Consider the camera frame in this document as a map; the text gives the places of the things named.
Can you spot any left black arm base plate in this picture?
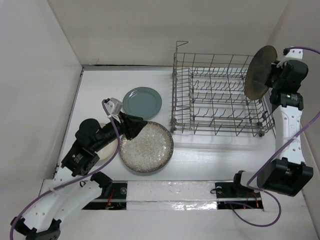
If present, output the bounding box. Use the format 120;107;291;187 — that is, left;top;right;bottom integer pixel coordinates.
82;181;128;211

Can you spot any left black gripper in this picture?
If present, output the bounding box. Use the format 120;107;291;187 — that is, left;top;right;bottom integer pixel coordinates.
93;110;147;152

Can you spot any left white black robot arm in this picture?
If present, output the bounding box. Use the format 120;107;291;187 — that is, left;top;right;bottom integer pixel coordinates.
9;112;148;240

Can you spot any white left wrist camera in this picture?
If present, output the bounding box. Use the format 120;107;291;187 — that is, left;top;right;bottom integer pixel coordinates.
102;97;123;122

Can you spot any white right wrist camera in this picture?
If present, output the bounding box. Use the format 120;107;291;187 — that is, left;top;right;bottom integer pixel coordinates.
278;48;303;67

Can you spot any cream divided plate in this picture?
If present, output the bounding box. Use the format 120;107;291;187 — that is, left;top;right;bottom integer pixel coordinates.
96;122;121;161

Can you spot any speckled white dark-rimmed plate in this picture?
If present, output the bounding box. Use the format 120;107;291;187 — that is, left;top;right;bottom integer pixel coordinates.
119;121;174;174

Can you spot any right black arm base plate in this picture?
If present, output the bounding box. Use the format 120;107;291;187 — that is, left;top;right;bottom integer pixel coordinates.
210;182;264;210

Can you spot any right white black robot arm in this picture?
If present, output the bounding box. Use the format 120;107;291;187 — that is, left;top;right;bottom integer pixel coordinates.
231;56;314;197

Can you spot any grey wire dish rack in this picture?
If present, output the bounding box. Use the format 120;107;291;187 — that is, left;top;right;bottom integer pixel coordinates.
170;40;275;137

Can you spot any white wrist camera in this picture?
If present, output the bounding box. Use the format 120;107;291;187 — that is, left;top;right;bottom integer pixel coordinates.
102;97;123;122
278;48;303;67

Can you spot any blue-grey round plate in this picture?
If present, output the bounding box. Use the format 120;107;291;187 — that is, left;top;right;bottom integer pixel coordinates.
122;87;163;120

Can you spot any brown glazed round plate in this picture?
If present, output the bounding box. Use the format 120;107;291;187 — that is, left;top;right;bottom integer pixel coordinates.
244;45;278;101

